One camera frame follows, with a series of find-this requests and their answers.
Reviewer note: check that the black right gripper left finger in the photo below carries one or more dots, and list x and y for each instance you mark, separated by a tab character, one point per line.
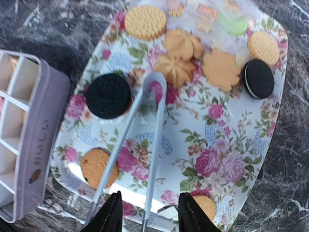
109	218

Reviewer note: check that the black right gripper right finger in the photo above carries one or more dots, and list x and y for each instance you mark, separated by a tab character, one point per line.
191	217

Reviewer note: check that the silver metal tongs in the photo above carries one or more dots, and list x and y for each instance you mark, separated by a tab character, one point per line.
150	205

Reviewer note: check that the silver divided cookie tin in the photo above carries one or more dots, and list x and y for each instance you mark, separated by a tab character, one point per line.
33	97

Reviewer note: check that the round orange cookie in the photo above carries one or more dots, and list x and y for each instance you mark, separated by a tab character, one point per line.
207	205

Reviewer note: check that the orange chip cookie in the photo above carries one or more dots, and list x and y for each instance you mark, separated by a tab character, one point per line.
93	165

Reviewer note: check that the floral cookie tray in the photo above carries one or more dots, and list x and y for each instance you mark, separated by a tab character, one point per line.
213	143

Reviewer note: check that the black chocolate sandwich cookie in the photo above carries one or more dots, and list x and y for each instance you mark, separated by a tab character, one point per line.
108	96

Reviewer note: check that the orange swirl cookie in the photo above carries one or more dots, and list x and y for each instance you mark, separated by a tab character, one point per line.
181	44
175	70

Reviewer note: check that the orange maple leaf cookie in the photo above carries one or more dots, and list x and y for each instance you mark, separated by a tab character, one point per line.
221	70

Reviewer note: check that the tan sandwich biscuit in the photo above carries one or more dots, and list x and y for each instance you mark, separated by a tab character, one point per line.
146	22
262	46

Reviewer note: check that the green macaron cookie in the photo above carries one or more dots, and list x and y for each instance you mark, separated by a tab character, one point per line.
238	26

